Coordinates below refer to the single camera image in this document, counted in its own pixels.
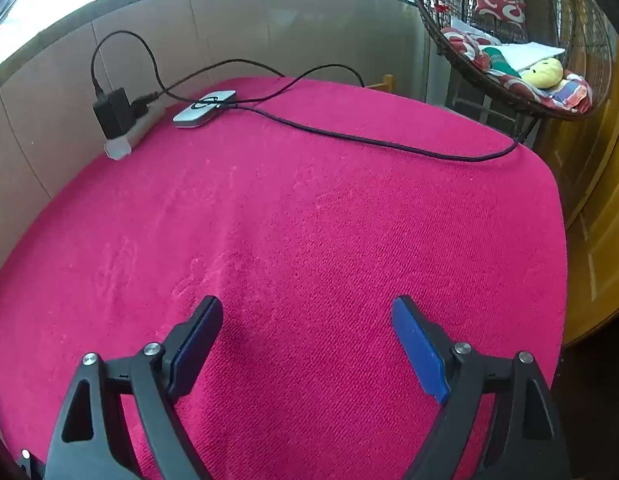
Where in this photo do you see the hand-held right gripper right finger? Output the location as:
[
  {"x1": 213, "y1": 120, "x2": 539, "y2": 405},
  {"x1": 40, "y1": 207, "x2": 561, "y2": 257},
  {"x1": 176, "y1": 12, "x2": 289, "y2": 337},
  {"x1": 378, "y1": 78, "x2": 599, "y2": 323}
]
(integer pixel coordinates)
[{"x1": 392, "y1": 296, "x2": 573, "y2": 480}]

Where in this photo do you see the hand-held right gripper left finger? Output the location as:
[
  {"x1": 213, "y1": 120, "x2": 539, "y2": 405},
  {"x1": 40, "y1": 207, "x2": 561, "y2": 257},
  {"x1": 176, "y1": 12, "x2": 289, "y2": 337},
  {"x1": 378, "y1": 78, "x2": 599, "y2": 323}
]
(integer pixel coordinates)
[{"x1": 44, "y1": 296, "x2": 224, "y2": 480}]

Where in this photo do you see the yellow wooden cabinet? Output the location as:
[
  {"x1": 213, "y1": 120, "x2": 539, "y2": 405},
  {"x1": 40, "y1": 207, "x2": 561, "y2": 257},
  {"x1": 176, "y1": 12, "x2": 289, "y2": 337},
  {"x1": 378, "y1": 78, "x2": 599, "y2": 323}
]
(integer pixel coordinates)
[{"x1": 534, "y1": 35, "x2": 619, "y2": 351}]

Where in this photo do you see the white power strip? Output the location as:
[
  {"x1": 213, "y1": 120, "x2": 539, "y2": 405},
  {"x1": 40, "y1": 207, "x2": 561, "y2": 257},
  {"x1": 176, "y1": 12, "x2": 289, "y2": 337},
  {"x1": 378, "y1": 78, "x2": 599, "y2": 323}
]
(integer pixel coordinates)
[{"x1": 103, "y1": 102, "x2": 165, "y2": 162}]

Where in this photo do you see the silver flat device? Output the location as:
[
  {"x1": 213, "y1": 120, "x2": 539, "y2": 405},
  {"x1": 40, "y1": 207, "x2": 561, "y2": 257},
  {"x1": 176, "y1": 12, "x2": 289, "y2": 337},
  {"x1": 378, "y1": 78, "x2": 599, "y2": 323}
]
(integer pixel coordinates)
[{"x1": 173, "y1": 89, "x2": 236, "y2": 130}]

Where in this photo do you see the black charger adapter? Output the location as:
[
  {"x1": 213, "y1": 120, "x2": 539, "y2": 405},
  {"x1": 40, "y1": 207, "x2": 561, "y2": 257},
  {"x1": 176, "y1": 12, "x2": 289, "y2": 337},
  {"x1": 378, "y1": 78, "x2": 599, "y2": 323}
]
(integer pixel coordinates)
[{"x1": 92, "y1": 87, "x2": 132, "y2": 139}]

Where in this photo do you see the wooden stool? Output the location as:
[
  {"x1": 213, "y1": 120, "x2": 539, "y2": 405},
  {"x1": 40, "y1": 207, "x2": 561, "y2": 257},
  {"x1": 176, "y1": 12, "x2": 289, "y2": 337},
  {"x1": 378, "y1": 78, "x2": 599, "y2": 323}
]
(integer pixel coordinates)
[{"x1": 364, "y1": 74, "x2": 395, "y2": 95}]

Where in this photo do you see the yellow green plush doll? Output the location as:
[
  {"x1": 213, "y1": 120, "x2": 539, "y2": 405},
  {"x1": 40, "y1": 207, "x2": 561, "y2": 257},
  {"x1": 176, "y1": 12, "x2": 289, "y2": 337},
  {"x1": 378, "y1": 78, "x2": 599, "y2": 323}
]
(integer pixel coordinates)
[{"x1": 482, "y1": 46, "x2": 563, "y2": 88}]

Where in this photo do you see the red patterned seat cushion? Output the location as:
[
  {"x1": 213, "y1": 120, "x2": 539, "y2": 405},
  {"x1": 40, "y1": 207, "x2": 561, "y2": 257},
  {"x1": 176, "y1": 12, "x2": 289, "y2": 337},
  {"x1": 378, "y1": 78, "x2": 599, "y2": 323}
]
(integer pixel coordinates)
[{"x1": 441, "y1": 27, "x2": 593, "y2": 113}]

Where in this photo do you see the white paper sheet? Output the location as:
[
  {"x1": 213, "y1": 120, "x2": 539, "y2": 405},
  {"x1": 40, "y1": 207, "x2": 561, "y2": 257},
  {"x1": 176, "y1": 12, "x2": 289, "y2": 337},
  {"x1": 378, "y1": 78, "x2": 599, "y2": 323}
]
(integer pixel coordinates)
[{"x1": 452, "y1": 17, "x2": 566, "y2": 68}]

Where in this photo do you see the beige cardboard panel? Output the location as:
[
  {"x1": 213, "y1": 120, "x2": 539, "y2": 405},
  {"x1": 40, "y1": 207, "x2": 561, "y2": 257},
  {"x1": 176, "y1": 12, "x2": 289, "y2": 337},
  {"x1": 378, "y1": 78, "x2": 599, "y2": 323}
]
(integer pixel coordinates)
[{"x1": 0, "y1": 0, "x2": 430, "y2": 271}]

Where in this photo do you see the red white patterned pillow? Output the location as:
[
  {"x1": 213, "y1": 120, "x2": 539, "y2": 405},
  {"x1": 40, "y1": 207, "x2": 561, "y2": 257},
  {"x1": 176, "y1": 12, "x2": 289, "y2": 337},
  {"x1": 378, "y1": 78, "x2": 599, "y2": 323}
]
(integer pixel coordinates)
[{"x1": 472, "y1": 0, "x2": 526, "y2": 26}]

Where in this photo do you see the wicker hanging chair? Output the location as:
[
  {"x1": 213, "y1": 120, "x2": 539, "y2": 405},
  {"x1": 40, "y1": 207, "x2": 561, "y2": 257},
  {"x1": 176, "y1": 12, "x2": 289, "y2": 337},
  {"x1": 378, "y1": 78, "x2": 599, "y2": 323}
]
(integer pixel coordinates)
[{"x1": 407, "y1": 0, "x2": 615, "y2": 121}]

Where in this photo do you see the barred window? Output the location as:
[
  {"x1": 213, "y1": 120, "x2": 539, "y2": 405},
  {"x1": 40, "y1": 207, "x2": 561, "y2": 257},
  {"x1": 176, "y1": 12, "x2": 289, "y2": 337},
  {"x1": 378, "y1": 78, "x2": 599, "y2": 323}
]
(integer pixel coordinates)
[{"x1": 0, "y1": 0, "x2": 107, "y2": 78}]

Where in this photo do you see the long black cable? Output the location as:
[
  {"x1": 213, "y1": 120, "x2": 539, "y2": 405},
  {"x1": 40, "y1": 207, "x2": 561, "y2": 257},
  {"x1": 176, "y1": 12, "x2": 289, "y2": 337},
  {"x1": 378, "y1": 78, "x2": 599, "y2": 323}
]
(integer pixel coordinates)
[{"x1": 132, "y1": 59, "x2": 520, "y2": 162}]

